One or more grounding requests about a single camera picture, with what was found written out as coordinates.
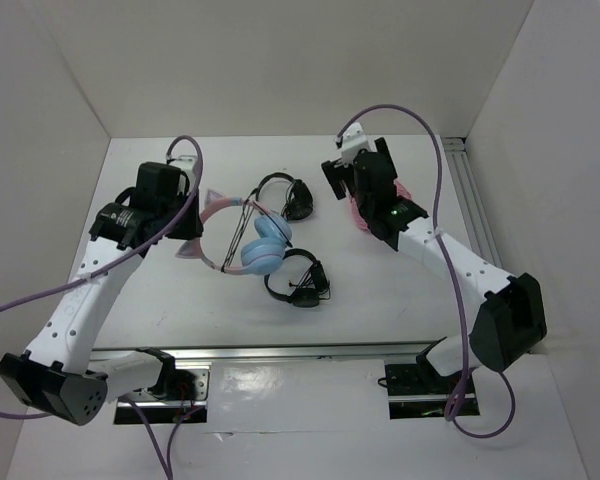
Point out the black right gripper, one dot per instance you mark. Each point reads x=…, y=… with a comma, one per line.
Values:
x=335, y=178

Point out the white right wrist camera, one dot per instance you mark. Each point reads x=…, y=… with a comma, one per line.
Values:
x=352, y=142

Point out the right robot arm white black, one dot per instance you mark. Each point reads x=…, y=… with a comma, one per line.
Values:
x=504, y=313

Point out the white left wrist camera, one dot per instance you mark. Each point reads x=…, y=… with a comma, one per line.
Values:
x=191, y=170

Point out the aluminium rail front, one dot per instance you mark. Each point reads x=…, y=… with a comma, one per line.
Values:
x=278, y=353

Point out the black headphones near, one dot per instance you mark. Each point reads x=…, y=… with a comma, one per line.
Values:
x=312, y=287

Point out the black headphones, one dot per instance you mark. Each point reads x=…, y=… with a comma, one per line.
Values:
x=312, y=287
x=299, y=202

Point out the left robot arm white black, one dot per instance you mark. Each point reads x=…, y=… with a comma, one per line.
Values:
x=53, y=374

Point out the aluminium frame right corner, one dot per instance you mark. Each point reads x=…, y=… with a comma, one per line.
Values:
x=474, y=214

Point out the black headphones far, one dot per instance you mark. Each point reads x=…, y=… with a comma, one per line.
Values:
x=299, y=202

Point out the pink gaming headset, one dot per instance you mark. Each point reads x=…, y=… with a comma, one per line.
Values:
x=362, y=215

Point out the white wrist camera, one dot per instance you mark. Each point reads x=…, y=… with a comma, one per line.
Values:
x=352, y=142
x=191, y=170

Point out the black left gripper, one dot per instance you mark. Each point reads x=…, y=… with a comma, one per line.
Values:
x=194, y=228

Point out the pink blue cat-ear headphones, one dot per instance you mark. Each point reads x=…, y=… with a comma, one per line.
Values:
x=256, y=246

